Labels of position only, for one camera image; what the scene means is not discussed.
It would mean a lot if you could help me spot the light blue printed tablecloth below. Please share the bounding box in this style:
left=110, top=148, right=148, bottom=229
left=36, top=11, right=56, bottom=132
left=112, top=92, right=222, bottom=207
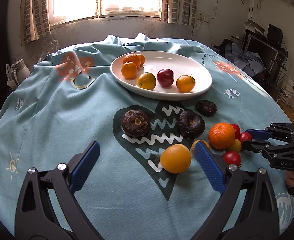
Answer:
left=0, top=34, right=289, bottom=239

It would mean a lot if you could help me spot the small yellow-brown fruit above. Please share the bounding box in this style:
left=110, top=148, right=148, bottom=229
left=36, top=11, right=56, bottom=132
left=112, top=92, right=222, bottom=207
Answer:
left=228, top=139, right=242, bottom=153

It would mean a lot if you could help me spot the large yellow-orange orange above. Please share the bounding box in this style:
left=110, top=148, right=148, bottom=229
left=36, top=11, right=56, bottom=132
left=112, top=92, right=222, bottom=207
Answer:
left=160, top=144, right=192, bottom=174

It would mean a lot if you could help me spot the small orange tangerine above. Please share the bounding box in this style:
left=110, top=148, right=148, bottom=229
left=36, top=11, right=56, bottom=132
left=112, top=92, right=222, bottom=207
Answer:
left=121, top=62, right=138, bottom=80

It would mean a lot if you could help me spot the wall socket with cable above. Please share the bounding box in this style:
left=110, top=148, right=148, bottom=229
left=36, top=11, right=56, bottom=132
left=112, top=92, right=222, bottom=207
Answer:
left=191, top=13, right=211, bottom=39

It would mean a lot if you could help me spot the right hand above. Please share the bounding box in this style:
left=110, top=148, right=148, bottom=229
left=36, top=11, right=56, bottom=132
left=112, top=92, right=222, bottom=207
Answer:
left=285, top=171, right=294, bottom=187

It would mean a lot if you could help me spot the small tan fruit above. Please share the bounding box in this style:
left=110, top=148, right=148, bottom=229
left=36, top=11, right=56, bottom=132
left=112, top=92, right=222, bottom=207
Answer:
left=191, top=139, right=211, bottom=156

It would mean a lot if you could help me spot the clothes pile on chair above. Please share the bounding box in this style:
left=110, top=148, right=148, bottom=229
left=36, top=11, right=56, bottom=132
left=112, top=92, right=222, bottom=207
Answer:
left=214, top=39, right=265, bottom=77

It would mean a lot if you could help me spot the dark red plum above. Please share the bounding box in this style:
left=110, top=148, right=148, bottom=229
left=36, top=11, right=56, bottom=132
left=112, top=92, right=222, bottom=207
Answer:
left=157, top=69, right=174, bottom=87

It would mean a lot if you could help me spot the left checked curtain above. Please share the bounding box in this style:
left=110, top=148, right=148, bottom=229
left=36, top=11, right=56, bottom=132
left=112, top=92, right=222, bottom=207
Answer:
left=20, top=0, right=51, bottom=46

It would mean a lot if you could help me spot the red tomato front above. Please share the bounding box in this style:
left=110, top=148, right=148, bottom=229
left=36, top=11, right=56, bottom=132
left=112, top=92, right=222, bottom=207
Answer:
left=222, top=151, right=242, bottom=167

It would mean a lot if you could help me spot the yellow lemon on plate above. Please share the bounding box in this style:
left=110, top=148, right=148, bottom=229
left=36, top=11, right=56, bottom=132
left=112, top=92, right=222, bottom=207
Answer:
left=137, top=72, right=157, bottom=90

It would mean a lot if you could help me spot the checked curtain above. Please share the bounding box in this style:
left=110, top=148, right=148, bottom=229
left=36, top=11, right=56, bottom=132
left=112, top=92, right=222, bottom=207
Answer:
left=160, top=0, right=197, bottom=27
left=20, top=0, right=51, bottom=46

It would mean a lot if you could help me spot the red tomato back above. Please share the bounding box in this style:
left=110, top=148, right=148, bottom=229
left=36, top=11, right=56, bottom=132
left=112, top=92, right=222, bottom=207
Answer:
left=231, top=124, right=241, bottom=139

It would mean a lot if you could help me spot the large rough orange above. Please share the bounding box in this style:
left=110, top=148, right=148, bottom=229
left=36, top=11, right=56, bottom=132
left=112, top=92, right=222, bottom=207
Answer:
left=208, top=122, right=235, bottom=150

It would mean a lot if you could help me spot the orange tangerine on plate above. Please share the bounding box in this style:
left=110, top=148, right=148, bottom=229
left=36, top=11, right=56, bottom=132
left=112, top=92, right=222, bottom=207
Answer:
left=123, top=53, right=141, bottom=68

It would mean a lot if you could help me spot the small orange kumquat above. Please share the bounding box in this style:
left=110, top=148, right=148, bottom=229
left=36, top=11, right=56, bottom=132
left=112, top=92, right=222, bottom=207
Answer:
left=137, top=54, right=145, bottom=66

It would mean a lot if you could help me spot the black monitor shelf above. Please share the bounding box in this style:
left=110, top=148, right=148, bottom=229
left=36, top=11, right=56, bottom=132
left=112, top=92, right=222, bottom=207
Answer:
left=242, top=24, right=288, bottom=86

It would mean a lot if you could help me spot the right checked curtain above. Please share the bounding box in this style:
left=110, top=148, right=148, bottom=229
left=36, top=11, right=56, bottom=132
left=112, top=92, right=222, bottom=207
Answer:
left=160, top=0, right=197, bottom=27

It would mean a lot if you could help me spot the small red tomato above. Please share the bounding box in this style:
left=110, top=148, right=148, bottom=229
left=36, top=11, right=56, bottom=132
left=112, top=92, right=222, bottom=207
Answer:
left=238, top=132, right=252, bottom=144

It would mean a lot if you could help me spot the white kettle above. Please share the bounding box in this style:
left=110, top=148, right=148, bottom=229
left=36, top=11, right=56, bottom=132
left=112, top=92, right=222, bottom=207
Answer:
left=5, top=59, right=30, bottom=90

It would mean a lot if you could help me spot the white oval plate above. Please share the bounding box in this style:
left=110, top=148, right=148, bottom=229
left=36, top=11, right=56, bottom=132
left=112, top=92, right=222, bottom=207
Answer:
left=110, top=51, right=212, bottom=101

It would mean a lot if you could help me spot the yellow-orange round fruit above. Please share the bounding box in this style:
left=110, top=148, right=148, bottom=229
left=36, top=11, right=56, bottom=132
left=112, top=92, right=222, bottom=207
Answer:
left=176, top=75, right=196, bottom=93

